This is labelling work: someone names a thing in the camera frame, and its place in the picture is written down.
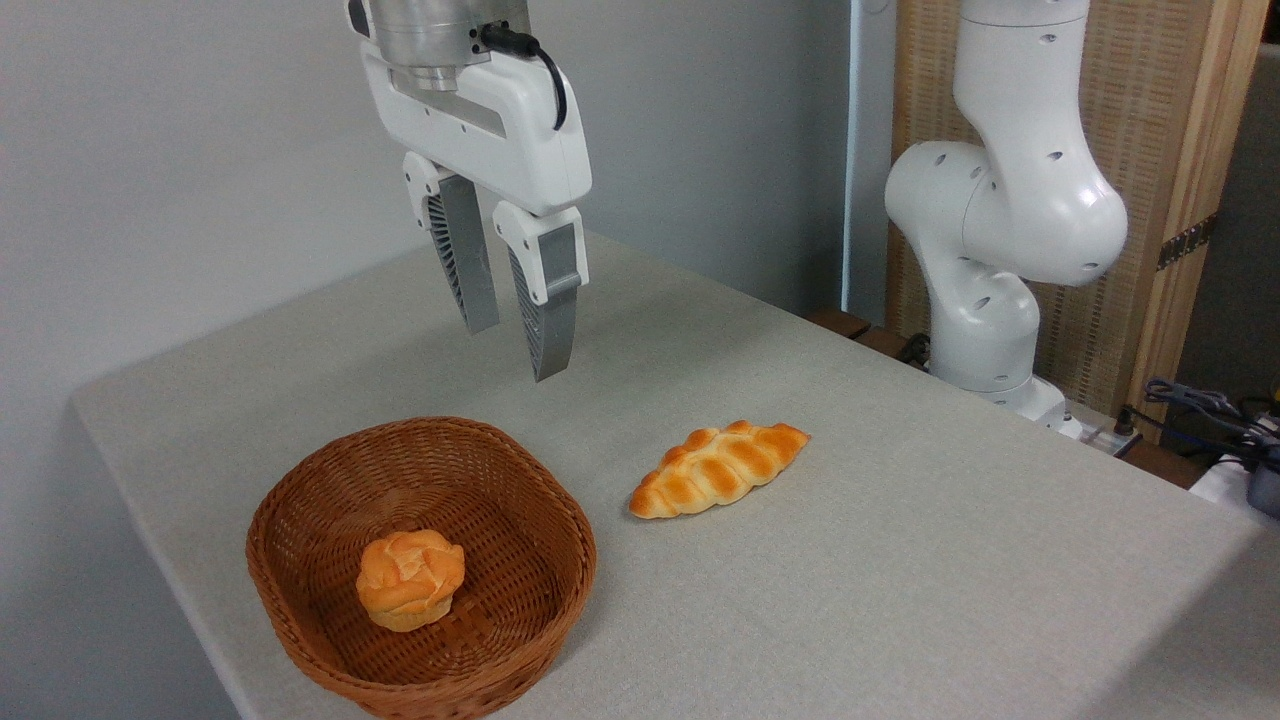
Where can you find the round golden bread bun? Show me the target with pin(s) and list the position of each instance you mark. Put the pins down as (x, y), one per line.
(410, 580)

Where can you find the grey box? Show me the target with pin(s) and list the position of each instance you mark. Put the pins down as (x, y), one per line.
(1265, 490)

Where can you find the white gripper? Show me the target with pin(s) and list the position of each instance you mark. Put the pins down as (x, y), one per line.
(500, 130)

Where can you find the white cloth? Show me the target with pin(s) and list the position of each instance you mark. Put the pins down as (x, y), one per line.
(1220, 480)

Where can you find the brown wicker basket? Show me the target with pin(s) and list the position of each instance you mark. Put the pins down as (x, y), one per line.
(500, 520)

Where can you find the braided golden bread loaf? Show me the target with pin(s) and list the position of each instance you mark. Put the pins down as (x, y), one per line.
(720, 470)

